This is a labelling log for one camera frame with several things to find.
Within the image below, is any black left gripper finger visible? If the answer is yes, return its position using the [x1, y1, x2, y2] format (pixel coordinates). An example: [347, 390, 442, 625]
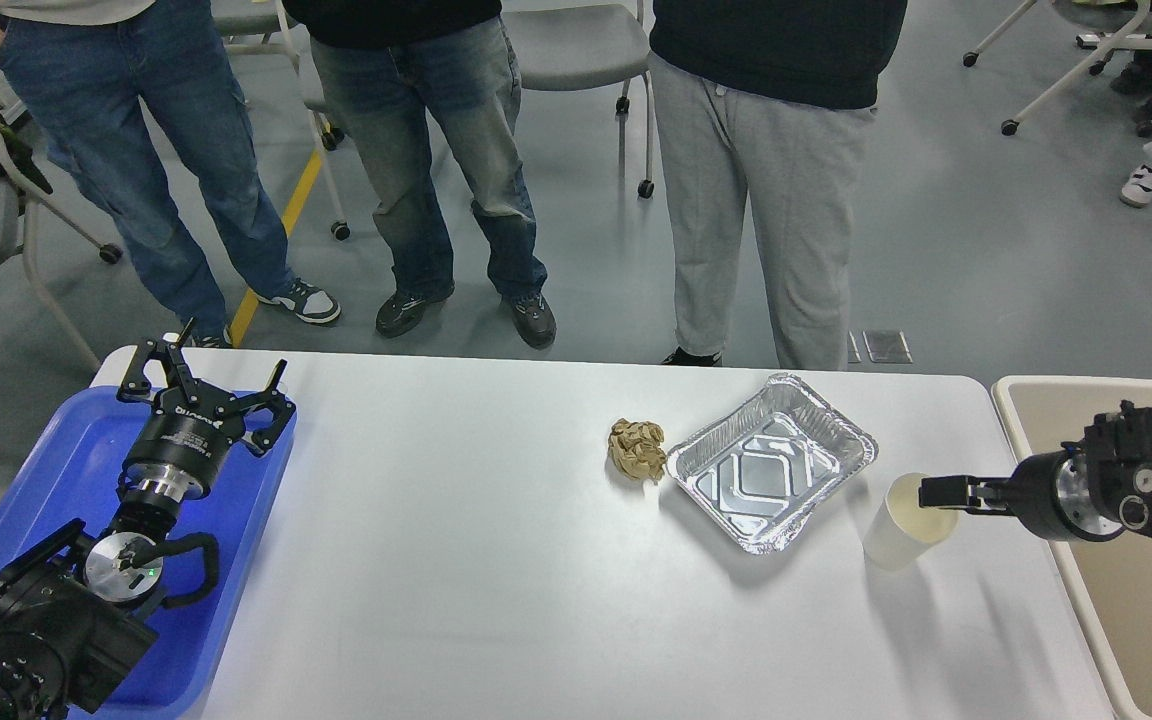
[116, 318, 198, 406]
[218, 359, 296, 457]

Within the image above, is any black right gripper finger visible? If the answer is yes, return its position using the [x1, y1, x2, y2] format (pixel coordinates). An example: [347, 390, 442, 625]
[919, 477, 1014, 515]

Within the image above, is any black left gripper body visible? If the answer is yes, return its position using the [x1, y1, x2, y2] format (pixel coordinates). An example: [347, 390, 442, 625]
[123, 382, 244, 498]

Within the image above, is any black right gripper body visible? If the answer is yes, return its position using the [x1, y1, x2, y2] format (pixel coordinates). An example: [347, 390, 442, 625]
[1010, 452, 1087, 541]

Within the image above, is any white paper cup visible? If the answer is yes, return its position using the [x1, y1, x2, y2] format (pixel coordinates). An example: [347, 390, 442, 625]
[861, 473, 958, 571]

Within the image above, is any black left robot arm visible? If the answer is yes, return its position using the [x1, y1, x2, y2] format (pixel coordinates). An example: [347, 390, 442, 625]
[0, 340, 296, 719]

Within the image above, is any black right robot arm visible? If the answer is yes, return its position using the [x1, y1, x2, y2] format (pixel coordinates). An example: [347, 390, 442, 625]
[916, 400, 1152, 541]

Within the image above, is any blue plastic tray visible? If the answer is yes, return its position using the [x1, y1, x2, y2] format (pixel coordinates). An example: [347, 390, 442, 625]
[0, 386, 294, 719]

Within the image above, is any beige plastic bin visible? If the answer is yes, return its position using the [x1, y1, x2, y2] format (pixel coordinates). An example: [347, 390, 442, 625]
[992, 376, 1152, 719]

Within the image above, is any aluminium foil tray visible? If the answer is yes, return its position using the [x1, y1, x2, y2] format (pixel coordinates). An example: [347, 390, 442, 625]
[666, 373, 879, 555]

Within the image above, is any crumpled brown paper ball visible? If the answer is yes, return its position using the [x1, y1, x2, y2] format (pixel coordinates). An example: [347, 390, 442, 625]
[607, 418, 666, 484]

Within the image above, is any person in blue jeans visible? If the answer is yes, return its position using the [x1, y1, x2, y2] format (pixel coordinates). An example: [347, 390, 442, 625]
[0, 1, 340, 347]

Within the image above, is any person in faded jeans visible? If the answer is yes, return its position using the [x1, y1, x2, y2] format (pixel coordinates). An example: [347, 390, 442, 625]
[282, 0, 558, 349]

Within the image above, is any grey chair between persons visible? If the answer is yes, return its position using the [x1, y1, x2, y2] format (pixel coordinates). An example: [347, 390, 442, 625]
[210, 0, 351, 241]

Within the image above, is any person in grey sweatpants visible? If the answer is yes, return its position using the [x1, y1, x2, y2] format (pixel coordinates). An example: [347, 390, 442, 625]
[649, 1, 908, 372]

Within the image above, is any grey chair behind table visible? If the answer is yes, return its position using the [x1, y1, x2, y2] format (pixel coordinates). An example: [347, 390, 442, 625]
[500, 1, 657, 199]

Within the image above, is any white chair at right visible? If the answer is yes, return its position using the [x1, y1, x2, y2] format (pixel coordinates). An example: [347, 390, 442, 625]
[1001, 1, 1152, 138]

